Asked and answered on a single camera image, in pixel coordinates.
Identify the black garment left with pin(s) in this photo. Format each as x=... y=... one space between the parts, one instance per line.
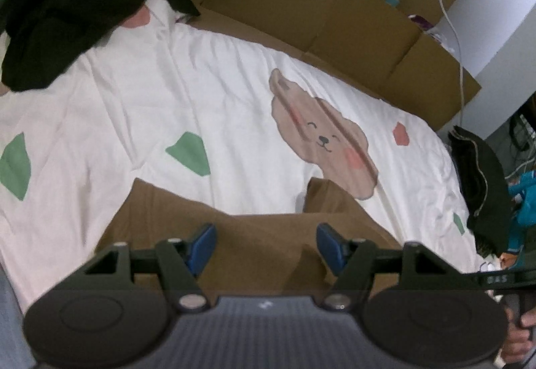
x=47 y=36

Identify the blue patterned cloth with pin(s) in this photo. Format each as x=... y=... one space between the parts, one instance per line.
x=522 y=194

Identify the white bear print duvet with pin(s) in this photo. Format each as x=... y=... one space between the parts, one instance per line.
x=216 y=120

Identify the dark desk frame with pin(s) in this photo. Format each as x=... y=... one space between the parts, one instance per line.
x=514 y=141

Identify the brown t-shirt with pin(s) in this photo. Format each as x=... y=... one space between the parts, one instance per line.
x=255 y=254

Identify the person right hand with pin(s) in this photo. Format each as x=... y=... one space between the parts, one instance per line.
x=518 y=344

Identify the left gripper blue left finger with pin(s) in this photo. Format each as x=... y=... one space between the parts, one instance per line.
x=180 y=263

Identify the brown cardboard sheet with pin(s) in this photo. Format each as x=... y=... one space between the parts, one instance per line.
x=366 y=43

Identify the black garment right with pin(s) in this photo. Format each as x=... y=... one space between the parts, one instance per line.
x=484 y=190

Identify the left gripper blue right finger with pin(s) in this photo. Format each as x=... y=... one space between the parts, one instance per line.
x=352 y=263

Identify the black garment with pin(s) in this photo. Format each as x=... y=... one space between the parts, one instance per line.
x=484 y=190
x=47 y=36

